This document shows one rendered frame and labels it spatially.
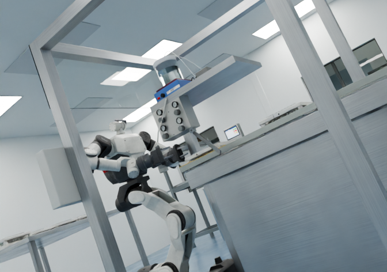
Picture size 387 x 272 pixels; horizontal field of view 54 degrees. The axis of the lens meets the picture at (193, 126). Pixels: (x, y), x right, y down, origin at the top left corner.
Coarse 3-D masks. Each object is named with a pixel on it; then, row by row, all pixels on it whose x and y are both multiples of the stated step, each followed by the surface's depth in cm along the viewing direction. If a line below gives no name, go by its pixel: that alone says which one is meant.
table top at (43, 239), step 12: (108, 216) 347; (60, 228) 288; (72, 228) 309; (84, 228) 383; (24, 240) 267; (36, 240) 282; (48, 240) 341; (0, 252) 283; (12, 252) 305; (24, 252) 376
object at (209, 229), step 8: (200, 144) 604; (184, 152) 598; (184, 160) 598; (192, 160) 590; (168, 176) 612; (168, 184) 609; (184, 184) 591; (176, 200) 602; (200, 208) 645; (208, 224) 640; (216, 224) 630; (200, 232) 585; (208, 232) 571
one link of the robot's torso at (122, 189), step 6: (132, 180) 252; (138, 180) 251; (144, 180) 256; (120, 186) 259; (126, 186) 256; (132, 186) 269; (138, 186) 266; (144, 186) 253; (120, 192) 259; (126, 192) 257; (120, 198) 259; (126, 198) 257; (120, 204) 260; (126, 204) 258; (120, 210) 263; (126, 210) 264
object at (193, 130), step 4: (192, 128) 216; (192, 132) 217; (196, 132) 214; (196, 136) 215; (200, 136) 210; (204, 140) 206; (208, 144) 203; (212, 144) 200; (212, 148) 200; (216, 148) 196; (220, 152) 193
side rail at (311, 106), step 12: (384, 72) 162; (360, 84) 167; (312, 108) 179; (276, 120) 189; (288, 120) 185; (252, 132) 196; (264, 132) 192; (228, 144) 204; (240, 144) 200; (204, 156) 212; (180, 168) 221
